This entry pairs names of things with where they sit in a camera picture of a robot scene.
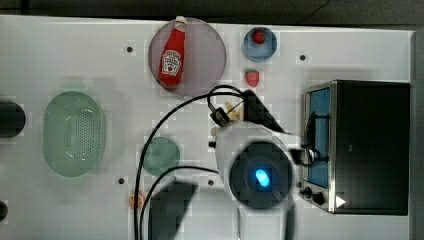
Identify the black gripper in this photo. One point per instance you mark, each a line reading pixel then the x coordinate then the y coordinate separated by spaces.
pixel 256 112

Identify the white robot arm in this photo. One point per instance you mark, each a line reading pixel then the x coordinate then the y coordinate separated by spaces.
pixel 256 168

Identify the black toaster oven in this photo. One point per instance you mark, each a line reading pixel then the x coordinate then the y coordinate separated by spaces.
pixel 362 131

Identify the strawberry on table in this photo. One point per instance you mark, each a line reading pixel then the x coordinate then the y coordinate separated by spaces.
pixel 252 77

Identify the blue bowl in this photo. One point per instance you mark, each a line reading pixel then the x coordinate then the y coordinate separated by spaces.
pixel 259 52

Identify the strawberry in bowl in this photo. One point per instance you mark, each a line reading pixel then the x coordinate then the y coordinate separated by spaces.
pixel 258 37

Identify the purple round plate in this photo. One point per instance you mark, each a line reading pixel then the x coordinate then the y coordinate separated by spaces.
pixel 205 57

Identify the red ketchup bottle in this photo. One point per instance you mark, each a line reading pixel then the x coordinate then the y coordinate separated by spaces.
pixel 173 54

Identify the green cup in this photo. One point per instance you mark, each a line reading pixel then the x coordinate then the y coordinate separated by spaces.
pixel 162 153

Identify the orange slice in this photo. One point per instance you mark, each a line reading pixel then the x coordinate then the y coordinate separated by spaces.
pixel 136 201

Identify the green perforated colander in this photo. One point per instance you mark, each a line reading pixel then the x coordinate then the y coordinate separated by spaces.
pixel 74 134

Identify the black round pan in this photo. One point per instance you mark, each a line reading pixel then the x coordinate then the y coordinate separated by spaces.
pixel 12 119

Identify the black camera mount with cable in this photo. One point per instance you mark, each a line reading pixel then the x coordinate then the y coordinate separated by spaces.
pixel 305 156

